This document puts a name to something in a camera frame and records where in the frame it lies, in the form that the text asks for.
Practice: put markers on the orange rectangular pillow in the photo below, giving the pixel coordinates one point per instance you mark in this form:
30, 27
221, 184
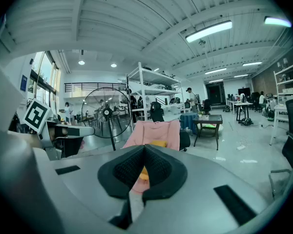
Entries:
158, 143

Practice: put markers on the black balcony railing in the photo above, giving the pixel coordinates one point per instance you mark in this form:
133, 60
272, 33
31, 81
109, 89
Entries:
95, 83

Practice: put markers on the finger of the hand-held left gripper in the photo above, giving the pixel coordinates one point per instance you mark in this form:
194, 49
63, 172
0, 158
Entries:
72, 145
75, 131

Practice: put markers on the long ceiling lamp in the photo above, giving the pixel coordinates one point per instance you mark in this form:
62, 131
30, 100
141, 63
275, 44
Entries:
277, 21
208, 30

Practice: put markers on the black office chair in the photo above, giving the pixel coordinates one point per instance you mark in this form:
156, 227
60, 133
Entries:
157, 113

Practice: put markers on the white power strip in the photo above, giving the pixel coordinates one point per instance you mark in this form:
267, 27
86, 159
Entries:
241, 147

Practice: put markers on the black double door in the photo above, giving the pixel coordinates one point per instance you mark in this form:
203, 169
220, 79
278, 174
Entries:
215, 92

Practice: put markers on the blue wall sign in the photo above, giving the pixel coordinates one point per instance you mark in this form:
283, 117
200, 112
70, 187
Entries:
23, 83

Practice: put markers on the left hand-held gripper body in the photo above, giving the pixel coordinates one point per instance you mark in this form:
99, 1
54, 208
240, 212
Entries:
36, 114

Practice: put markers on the blue-draped round table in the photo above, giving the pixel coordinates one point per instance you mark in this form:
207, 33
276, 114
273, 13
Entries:
189, 121

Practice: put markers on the black wall screen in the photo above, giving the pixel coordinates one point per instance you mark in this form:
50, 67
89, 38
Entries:
244, 91

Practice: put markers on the pink padded lounge chair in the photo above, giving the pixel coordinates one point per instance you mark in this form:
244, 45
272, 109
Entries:
156, 133

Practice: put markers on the orange flower-shaped cushion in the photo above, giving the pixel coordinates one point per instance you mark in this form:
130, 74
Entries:
144, 174

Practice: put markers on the round ceiling lamp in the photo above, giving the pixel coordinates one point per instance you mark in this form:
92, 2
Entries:
113, 65
81, 62

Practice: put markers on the white shelf unit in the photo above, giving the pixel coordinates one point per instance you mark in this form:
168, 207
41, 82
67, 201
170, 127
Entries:
286, 82

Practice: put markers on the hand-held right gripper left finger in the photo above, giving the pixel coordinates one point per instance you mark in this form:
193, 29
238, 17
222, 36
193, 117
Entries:
83, 184

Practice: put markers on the white shelving rack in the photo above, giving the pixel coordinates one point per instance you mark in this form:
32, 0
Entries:
140, 86

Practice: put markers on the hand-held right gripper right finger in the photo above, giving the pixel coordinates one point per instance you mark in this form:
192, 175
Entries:
197, 179

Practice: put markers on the black standing fan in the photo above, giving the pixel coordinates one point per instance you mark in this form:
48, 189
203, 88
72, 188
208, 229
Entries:
107, 111

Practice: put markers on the dark wooden table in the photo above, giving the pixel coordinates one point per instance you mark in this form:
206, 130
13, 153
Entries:
207, 118

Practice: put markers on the white desk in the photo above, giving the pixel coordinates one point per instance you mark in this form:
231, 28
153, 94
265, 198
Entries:
241, 103

